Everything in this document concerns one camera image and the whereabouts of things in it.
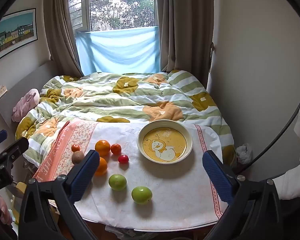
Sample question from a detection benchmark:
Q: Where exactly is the person's right forearm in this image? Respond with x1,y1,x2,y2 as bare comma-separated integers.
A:
272,162,300,200

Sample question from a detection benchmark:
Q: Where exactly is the large orange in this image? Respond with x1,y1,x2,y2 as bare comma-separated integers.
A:
95,140,111,157
94,156,108,176

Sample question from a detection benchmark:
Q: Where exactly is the black cable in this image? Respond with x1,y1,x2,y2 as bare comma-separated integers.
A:
234,97,300,174

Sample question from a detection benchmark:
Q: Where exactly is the yellow object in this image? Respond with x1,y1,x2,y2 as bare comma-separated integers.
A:
14,181,28,199

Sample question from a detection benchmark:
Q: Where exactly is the framed wall poster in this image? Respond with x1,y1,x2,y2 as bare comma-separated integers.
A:
0,8,38,65

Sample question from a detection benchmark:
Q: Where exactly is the window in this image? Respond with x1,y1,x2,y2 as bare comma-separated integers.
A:
69,0,155,33

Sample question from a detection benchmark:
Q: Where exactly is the brown left curtain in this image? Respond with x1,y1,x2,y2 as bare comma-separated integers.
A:
41,0,85,78

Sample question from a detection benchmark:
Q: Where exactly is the brown kiwi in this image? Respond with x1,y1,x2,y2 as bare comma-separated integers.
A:
72,151,85,165

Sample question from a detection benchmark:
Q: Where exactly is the light blue cloth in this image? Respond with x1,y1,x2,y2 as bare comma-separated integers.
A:
76,26,161,77

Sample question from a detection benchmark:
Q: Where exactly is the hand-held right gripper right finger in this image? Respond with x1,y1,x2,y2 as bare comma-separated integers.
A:
202,150,282,240

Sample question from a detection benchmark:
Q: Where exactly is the white tablecloth with pink border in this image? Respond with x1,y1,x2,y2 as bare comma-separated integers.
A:
32,119,234,232

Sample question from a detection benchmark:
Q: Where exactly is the orange-red tomato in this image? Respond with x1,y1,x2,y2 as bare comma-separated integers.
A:
110,143,122,155

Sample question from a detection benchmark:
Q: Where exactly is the round green fruit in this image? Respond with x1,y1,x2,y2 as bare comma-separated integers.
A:
131,186,153,205
108,174,128,191

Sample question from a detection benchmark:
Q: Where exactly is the white plastic bag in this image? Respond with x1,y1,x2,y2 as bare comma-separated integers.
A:
236,144,253,165

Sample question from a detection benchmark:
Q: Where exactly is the grey headboard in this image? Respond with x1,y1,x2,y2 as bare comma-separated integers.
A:
0,60,55,128

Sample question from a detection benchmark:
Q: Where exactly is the yellow duck print bowl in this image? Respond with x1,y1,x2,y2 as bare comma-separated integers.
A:
136,119,193,164

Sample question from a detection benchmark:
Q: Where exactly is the pink plush pillow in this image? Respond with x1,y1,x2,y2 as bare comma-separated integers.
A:
11,88,40,122

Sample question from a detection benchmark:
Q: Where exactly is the green striped flower blanket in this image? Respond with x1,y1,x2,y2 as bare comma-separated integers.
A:
15,70,237,178

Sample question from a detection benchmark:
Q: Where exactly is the person's left hand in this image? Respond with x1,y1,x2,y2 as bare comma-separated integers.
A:
0,194,13,227

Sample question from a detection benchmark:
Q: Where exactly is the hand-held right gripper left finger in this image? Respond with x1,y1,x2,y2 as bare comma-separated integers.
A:
19,150,100,240

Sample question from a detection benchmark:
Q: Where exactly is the brown curtain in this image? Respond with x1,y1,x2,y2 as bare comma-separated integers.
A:
154,0,214,74
41,0,85,78

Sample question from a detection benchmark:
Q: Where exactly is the brown right curtain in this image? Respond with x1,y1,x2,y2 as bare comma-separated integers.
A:
154,0,214,74

